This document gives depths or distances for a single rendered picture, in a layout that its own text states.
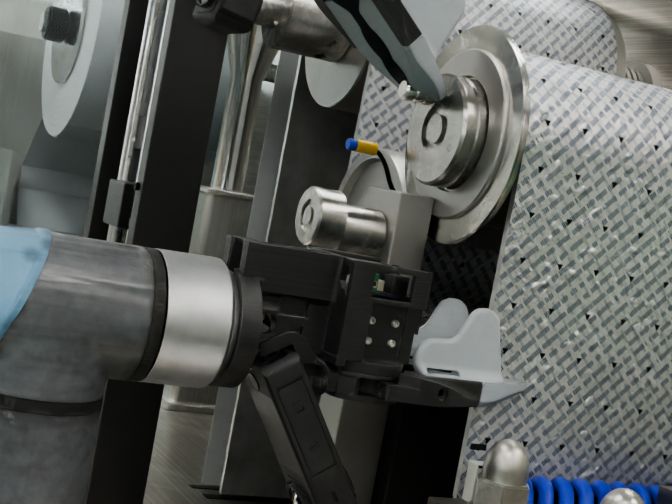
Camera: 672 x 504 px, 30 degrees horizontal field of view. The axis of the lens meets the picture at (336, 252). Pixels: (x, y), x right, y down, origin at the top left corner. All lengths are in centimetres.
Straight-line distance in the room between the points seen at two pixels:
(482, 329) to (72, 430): 26
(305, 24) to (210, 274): 39
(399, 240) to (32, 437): 30
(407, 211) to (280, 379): 18
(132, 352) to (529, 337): 27
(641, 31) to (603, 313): 47
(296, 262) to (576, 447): 25
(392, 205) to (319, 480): 21
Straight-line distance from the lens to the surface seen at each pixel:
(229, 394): 119
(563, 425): 85
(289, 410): 72
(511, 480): 74
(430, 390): 74
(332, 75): 107
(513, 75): 81
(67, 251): 67
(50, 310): 66
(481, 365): 78
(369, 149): 88
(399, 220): 84
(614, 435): 88
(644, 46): 126
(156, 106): 104
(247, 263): 70
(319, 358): 73
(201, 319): 68
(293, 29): 103
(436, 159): 83
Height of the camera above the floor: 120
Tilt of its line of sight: 3 degrees down
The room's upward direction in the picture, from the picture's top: 11 degrees clockwise
